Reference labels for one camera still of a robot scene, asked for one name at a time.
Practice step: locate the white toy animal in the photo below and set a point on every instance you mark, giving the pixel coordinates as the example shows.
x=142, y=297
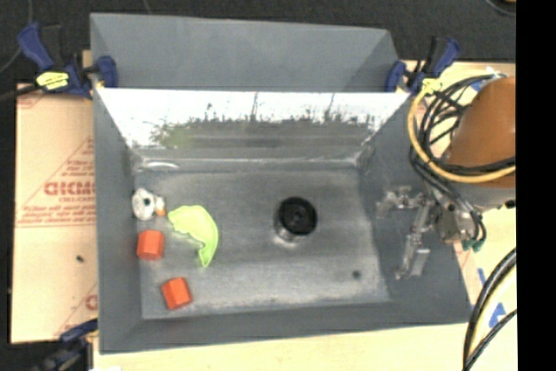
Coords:
x=143, y=204

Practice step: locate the brown cardboard board red print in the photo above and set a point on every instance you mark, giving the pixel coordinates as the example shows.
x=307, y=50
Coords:
x=52, y=169

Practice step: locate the orange angular block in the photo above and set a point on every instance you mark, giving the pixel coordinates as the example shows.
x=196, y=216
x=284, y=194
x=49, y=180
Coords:
x=176, y=293

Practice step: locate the light green toy leaf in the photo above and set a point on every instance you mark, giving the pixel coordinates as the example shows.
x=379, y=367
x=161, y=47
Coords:
x=197, y=226

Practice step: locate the orange cylinder block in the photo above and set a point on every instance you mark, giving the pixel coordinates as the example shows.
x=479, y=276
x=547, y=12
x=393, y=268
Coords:
x=150, y=244

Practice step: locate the grey metal bin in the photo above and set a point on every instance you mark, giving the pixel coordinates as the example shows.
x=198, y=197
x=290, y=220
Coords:
x=260, y=273

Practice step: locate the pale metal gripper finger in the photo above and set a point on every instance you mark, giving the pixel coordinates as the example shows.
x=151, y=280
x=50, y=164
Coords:
x=401, y=200
x=416, y=256

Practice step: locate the black round cup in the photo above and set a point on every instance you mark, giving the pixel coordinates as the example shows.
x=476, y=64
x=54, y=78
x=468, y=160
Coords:
x=296, y=216

